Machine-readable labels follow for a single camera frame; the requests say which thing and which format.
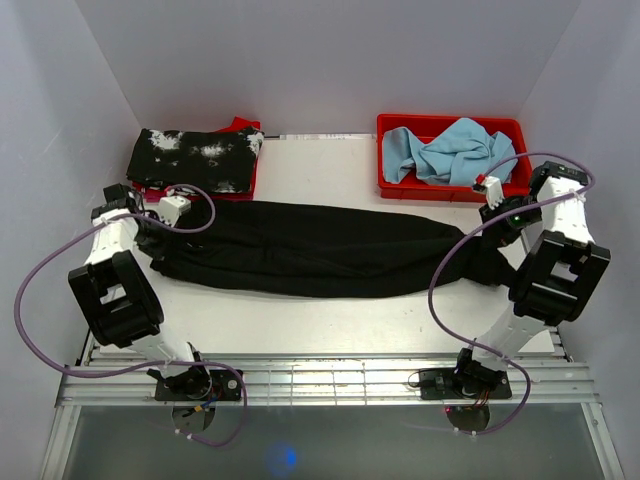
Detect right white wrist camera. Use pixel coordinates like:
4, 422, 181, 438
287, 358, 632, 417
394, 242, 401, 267
472, 174, 505, 210

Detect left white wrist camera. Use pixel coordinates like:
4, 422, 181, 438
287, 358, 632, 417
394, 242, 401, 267
155, 187, 191, 227

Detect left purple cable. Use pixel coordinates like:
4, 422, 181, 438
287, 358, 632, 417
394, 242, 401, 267
13, 183, 249, 448

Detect magenta folded trousers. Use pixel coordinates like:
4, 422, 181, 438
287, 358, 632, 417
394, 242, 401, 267
132, 165, 258, 203

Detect light blue trousers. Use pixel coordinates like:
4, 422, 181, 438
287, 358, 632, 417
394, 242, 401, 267
382, 118, 517, 187

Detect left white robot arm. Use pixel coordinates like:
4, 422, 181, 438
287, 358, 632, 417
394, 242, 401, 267
68, 184, 213, 400

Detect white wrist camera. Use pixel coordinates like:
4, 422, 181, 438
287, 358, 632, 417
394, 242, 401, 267
472, 174, 505, 210
155, 187, 191, 227

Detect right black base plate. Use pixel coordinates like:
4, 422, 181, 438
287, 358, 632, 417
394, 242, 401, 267
418, 367, 512, 401

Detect red plastic bin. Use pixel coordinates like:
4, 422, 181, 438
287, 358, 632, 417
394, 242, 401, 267
375, 113, 539, 204

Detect aluminium frame rail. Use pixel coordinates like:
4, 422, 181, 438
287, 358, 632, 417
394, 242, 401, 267
39, 189, 626, 480

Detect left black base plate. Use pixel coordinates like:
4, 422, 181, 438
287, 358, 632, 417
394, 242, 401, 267
153, 369, 243, 403

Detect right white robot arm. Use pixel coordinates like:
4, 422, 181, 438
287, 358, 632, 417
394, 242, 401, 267
450, 161, 611, 398

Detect black white patterned folded trousers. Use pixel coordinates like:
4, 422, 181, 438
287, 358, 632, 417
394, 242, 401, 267
126, 126, 264, 195

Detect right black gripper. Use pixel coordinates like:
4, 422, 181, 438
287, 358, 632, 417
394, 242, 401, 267
479, 196, 544, 252

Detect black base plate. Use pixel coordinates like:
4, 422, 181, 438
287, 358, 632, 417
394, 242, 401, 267
153, 369, 243, 403
418, 367, 512, 401

